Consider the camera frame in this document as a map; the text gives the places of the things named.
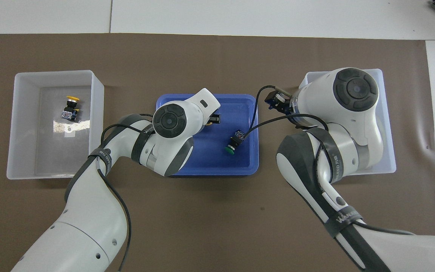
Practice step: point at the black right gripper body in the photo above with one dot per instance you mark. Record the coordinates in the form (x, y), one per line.
(283, 95)

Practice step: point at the blue plastic tray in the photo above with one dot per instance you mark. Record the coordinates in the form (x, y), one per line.
(217, 158)

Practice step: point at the brown table mat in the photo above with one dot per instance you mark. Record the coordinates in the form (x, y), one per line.
(217, 211)

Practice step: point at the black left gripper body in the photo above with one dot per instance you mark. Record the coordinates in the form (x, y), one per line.
(217, 119)

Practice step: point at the white paper label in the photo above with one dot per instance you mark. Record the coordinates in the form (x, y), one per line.
(70, 132)

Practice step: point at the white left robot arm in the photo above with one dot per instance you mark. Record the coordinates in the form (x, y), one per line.
(89, 226)

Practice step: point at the translucent white plastic box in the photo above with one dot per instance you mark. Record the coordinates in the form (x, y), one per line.
(25, 151)
(389, 113)

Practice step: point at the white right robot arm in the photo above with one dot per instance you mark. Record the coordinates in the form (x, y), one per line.
(353, 113)

